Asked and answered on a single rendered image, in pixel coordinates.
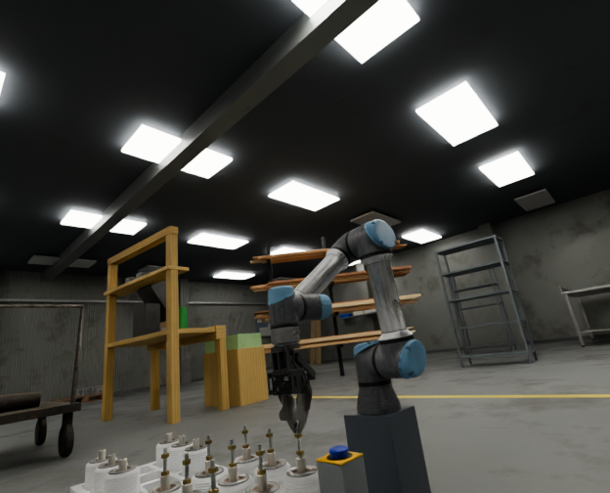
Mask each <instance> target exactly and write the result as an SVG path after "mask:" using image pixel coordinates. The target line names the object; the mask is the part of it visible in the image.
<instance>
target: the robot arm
mask: <svg viewBox="0 0 610 493"><path fill-rule="evenodd" d="M395 243H396V236H395V234H394V232H393V230H392V228H391V227H390V226H389V225H388V224H387V223H386V222H384V221H382V220H379V219H375V220H373V221H369V222H367V223H366V224H364V225H362V226H360V227H358V228H356V229H353V230H352V231H349V232H347V233H346V234H344V235H343V236H342V237H341V238H340V239H339V240H338V241H337V242H336V243H335V244H334V245H333V246H332V247H331V248H330V249H329V250H328V251H327V254H326V257H325V258H324V259H323V260H322V261H321V262H320V264H319V265H318V266H317V267H316V268H315V269H314V270H313V271H312V272H311V273H310V274H309V275H308V276H307V277H306V278H305V279H304V280H303V281H302V282H301V283H300V284H299V285H298V286H297V287H296V288H294V287H292V286H278V287H274V288H271V289H269V290H268V306H269V317H270V327H271V341H272V345H274V346H273V347H272V348H271V354H272V365H273V372H272V373H267V378H268V388H269V395H272V394H273V395H278V396H279V399H280V401H281V403H282V405H283V406H282V408H281V410H280V412H279V417H280V420H281V421H287V423H288V425H289V427H290V428H291V430H292V431H293V433H296V430H295V429H296V428H297V421H299V423H298V430H299V433H301V432H302V430H303V428H304V426H305V424H306V421H307V418H308V413H309V410H310V405H311V400H312V388H311V385H310V381H311V380H314V379H315V378H316V372H315V371H314V370H313V368H312V367H311V366H310V365H309V364H308V363H307V362H306V361H305V360H304V358H303V357H302V356H301V355H300V354H299V353H298V352H297V353H294V349H297V348H300V343H298V342H299V341H300V338H299V334H300V331H299V330H298V324H300V323H304V322H309V321H314V320H318V321H321V320H323V319H327V318H328V317H329V316H330V314H331V310H332V304H331V301H330V299H329V297H328V296H327V295H325V294H321V293H322V292H323V290H324V289H325V288H326V287H327V286H328V285H329V283H330V282H331V281H332V280H333V279H334V278H335V277H336V275H337V274H338V273H339V272H340V271H342V270H345V269H346V268H347V267H348V266H349V265H350V264H352V263H354V262H356V261H358V260H360V261H361V263H363V264H364V265H366V267H367V271H368V275H369V280H370V287H371V291H372V295H373V300H374V304H375V308H376V312H377V317H378V321H379V325H380V328H381V332H382V334H381V337H380V338H379V340H373V341H369V342H364V343H361V344H358V345H356V346H355V347H354V360H355V366H356V372H357V379H358V385H359V394H358V402H357V411H358V414H361V415H382V414H389V413H393V412H397V411H399V410H401V404H400V401H399V399H398V397H397V395H396V393H395V391H394V389H393V387H392V384H391V379H410V378H417V377H419V376H420V375H421V374H422V373H423V371H424V368H425V366H426V352H425V348H424V346H423V345H422V344H421V342H420V341H419V340H416V339H414V334H413V333H412V332H410V331H409V330H408V329H407V325H406V321H405V317H404V313H403V310H402V306H401V302H400V298H399V295H398V291H397V287H396V283H395V279H394V275H393V271H392V267H391V263H390V259H391V257H392V256H393V253H392V249H391V248H393V247H394V246H395ZM269 379H272V387H273V389H271V390H270V380H269ZM290 394H297V397H296V404H297V406H296V408H295V410H294V403H295V402H294V397H293V396H291V395H290ZM296 420H297V421H296Z"/></svg>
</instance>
